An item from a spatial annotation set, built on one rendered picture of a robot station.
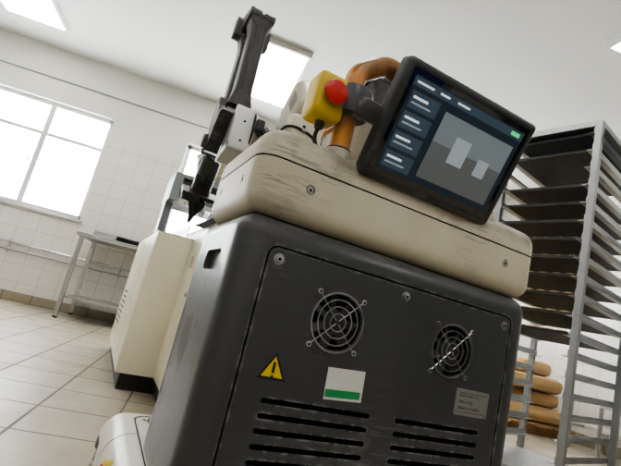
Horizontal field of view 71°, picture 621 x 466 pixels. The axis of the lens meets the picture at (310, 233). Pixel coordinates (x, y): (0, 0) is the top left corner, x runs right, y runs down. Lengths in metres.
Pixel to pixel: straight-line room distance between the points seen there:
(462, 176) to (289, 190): 0.28
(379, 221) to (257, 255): 0.19
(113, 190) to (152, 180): 0.46
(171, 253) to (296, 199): 1.94
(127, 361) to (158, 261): 0.53
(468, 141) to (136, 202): 5.24
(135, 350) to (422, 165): 2.06
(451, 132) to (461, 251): 0.19
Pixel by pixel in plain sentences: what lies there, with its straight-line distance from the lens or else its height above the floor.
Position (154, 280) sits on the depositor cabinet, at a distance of 2.49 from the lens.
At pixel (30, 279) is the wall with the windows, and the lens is 5.88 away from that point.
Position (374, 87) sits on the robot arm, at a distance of 1.50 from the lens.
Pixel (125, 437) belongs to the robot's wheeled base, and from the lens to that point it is 0.97.
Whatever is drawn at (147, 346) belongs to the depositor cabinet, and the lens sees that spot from 2.52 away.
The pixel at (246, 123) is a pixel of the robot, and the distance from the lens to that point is 1.05.
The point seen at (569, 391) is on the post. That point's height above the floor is 0.53.
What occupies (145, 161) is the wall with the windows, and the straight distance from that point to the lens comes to 5.86.
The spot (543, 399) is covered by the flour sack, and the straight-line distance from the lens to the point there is 5.44.
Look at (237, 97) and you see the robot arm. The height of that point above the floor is 1.08.
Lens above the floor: 0.57
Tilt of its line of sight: 11 degrees up
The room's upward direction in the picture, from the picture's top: 14 degrees clockwise
